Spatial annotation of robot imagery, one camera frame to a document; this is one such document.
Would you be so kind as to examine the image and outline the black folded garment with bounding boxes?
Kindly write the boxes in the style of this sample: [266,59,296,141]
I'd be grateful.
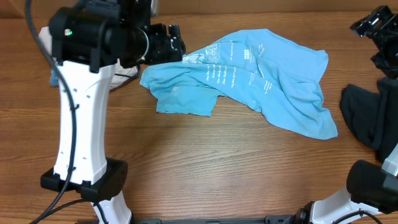
[340,84,387,150]

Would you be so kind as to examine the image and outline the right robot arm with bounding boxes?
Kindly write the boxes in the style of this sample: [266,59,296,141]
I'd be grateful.
[264,5,397,224]

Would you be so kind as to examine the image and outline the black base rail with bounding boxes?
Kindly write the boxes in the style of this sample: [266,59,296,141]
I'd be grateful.
[74,214,308,224]

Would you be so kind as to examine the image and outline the beige pants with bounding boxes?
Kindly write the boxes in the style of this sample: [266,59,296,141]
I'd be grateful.
[39,26,141,91]

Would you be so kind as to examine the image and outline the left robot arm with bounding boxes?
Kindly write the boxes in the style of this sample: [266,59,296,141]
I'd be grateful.
[40,1,186,223]

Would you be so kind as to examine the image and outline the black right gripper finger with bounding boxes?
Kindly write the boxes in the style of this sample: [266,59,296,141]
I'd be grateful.
[349,5,395,37]
[371,52,394,70]

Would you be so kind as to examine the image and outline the blue denim jeans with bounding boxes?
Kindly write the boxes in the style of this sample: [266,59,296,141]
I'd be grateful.
[50,70,58,87]

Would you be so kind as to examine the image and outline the light blue printed t-shirt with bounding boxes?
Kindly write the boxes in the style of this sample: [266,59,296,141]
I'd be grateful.
[140,29,338,140]

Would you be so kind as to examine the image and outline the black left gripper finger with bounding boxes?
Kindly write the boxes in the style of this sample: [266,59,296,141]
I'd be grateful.
[161,46,186,63]
[169,25,186,53]

